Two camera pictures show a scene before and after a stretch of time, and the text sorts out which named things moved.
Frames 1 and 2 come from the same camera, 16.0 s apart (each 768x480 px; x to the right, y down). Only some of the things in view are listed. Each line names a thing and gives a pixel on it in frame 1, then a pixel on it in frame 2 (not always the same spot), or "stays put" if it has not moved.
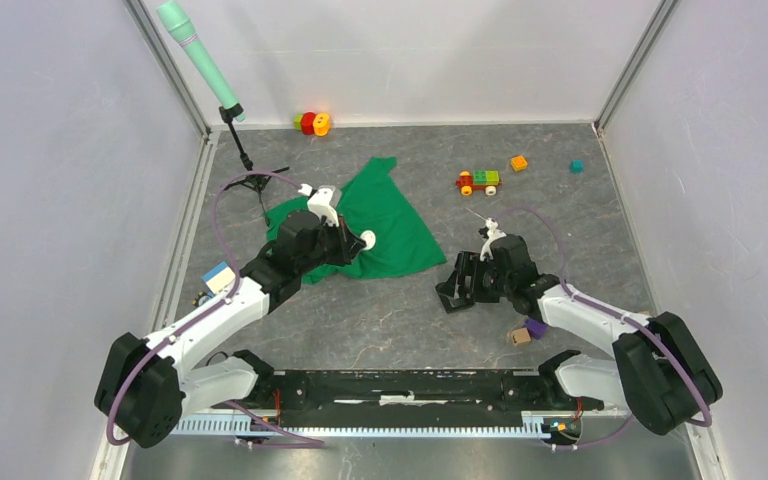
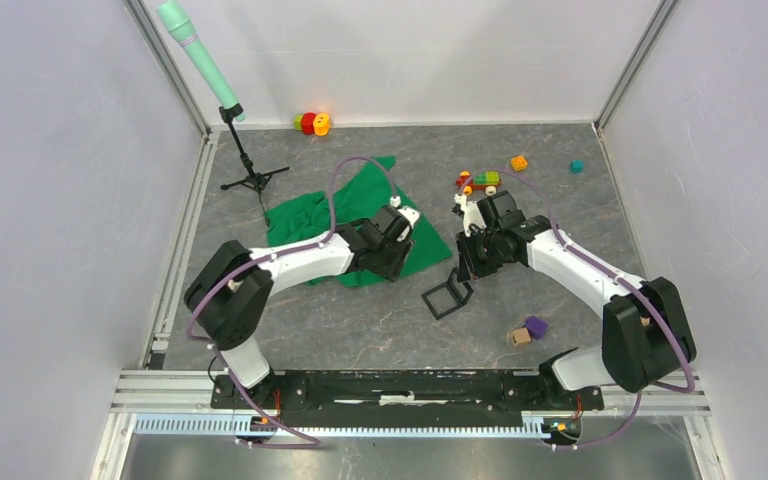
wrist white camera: [319, 201] to [407, 212]
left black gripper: [348, 244] to [391, 272]
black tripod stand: [253, 178] stays put
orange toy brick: [519, 163] stays put
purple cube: [536, 328] stays put
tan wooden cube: [520, 337] stays put
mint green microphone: [178, 20] stays put
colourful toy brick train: [487, 180] stays put
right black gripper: [469, 264] to [469, 268]
